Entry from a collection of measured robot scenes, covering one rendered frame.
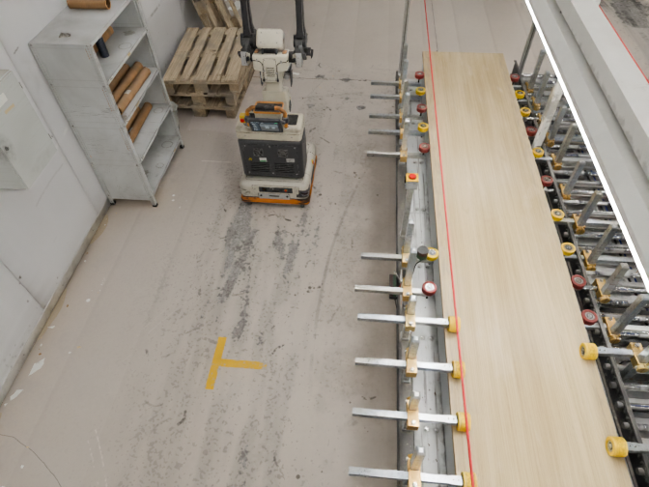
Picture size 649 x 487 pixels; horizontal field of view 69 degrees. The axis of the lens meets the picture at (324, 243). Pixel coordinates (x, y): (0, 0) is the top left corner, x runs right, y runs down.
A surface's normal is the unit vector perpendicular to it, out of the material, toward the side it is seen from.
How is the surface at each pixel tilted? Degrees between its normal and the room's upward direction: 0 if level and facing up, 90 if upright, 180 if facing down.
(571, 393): 0
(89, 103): 90
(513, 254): 0
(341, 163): 0
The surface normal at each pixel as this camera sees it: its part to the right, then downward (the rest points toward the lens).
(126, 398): -0.02, -0.65
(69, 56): -0.10, 0.76
